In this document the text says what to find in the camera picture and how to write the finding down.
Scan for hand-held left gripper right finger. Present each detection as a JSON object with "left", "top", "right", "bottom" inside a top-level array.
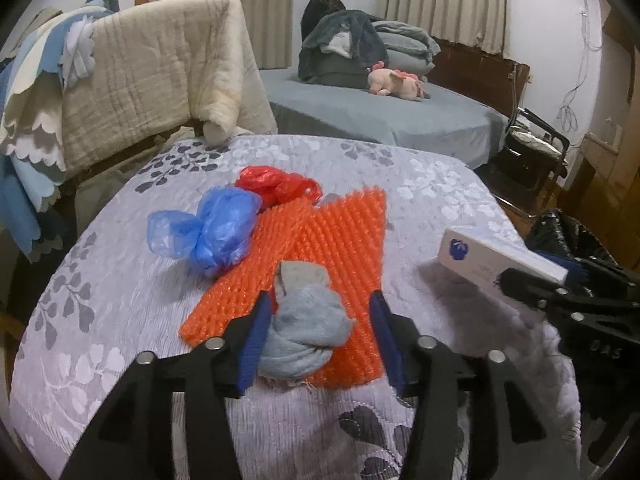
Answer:
[{"left": 369, "top": 289, "right": 583, "bottom": 480}]

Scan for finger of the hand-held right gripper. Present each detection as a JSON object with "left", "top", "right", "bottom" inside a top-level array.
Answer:
[
  {"left": 537, "top": 251, "right": 633, "bottom": 288},
  {"left": 499, "top": 267, "right": 601, "bottom": 322}
]

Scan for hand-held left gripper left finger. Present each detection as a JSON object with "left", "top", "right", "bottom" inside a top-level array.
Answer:
[{"left": 60, "top": 290, "right": 275, "bottom": 480}]

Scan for black trash bag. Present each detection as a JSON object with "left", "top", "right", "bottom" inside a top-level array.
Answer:
[{"left": 527, "top": 207, "right": 626, "bottom": 271}]

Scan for grey sock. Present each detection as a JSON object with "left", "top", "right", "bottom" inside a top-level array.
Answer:
[{"left": 257, "top": 260, "right": 357, "bottom": 381}]

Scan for white cardboard box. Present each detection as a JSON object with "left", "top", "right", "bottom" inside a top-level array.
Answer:
[{"left": 437, "top": 226, "right": 570, "bottom": 285}]

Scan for blue plastic bag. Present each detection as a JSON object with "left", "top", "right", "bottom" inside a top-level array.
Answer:
[{"left": 147, "top": 187, "right": 263, "bottom": 277}]

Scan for wooden side table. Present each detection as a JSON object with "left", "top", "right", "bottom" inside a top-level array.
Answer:
[{"left": 582, "top": 120, "right": 626, "bottom": 177}]

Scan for orange-red bubble sheet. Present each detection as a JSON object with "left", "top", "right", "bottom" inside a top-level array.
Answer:
[{"left": 179, "top": 186, "right": 390, "bottom": 390}]

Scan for white chair cushion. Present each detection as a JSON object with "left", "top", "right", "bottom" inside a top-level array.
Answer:
[{"left": 507, "top": 130, "right": 561, "bottom": 157}]

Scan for red plastic bag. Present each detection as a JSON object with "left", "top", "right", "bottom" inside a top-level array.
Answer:
[{"left": 234, "top": 165, "right": 322, "bottom": 208}]

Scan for brown wooden wardrobe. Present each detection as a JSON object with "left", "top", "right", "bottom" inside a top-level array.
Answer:
[{"left": 565, "top": 10, "right": 640, "bottom": 261}]

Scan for bed with grey sheet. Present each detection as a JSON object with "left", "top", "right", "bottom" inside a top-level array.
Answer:
[{"left": 259, "top": 67, "right": 511, "bottom": 171}]

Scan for dark wooden headboard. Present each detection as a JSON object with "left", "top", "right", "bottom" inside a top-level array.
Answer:
[{"left": 430, "top": 37, "right": 531, "bottom": 126}]

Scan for pink plush toy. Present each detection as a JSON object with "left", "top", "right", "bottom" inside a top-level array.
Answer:
[{"left": 367, "top": 60, "right": 430, "bottom": 100}]

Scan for folded grey duvet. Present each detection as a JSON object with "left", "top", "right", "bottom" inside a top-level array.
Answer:
[{"left": 372, "top": 20, "right": 442, "bottom": 81}]

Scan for beige quilt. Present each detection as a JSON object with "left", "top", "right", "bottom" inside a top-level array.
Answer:
[{"left": 60, "top": 0, "right": 278, "bottom": 176}]

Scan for narrow beige curtain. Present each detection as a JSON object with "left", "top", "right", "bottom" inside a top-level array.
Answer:
[{"left": 382, "top": 0, "right": 508, "bottom": 56}]

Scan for blue white scalloped blanket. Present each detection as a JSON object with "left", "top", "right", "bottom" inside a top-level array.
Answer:
[{"left": 0, "top": 7, "right": 98, "bottom": 261}]

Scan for pile of grey clothes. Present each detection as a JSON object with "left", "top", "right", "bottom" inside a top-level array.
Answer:
[{"left": 298, "top": 9, "right": 390, "bottom": 86}]

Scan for wide beige curtain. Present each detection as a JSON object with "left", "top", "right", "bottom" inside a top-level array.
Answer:
[{"left": 150, "top": 0, "right": 297, "bottom": 70}]

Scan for black coat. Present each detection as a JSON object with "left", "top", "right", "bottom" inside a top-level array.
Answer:
[{"left": 302, "top": 0, "right": 348, "bottom": 46}]

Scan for tan cloth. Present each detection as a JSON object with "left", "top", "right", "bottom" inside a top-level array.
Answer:
[{"left": 0, "top": 7, "right": 66, "bottom": 61}]

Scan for metal frame chair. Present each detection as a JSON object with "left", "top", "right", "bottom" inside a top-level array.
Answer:
[{"left": 487, "top": 107, "right": 571, "bottom": 211}]

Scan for hanging wall cables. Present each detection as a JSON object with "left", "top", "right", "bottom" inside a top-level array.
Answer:
[{"left": 557, "top": 0, "right": 608, "bottom": 133}]

